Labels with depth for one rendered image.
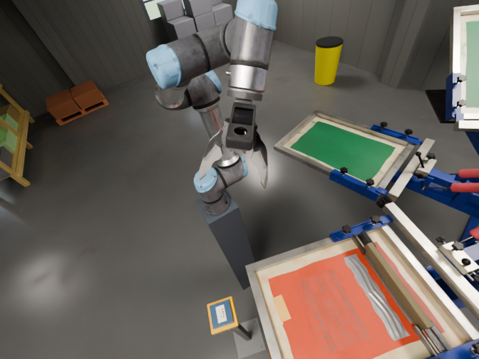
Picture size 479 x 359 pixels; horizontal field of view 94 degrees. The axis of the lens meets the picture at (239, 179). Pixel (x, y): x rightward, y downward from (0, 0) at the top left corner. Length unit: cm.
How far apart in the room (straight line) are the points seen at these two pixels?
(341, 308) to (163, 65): 115
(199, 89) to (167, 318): 200
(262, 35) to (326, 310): 110
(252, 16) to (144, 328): 238
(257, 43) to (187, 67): 15
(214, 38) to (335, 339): 116
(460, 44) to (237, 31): 189
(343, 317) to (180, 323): 149
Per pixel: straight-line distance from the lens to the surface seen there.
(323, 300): 124
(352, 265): 131
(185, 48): 51
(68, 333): 290
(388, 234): 140
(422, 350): 131
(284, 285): 124
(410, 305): 123
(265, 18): 46
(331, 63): 449
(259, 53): 45
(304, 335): 120
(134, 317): 255
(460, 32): 227
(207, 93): 89
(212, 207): 112
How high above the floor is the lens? 215
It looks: 48 degrees down
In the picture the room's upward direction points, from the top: 14 degrees counter-clockwise
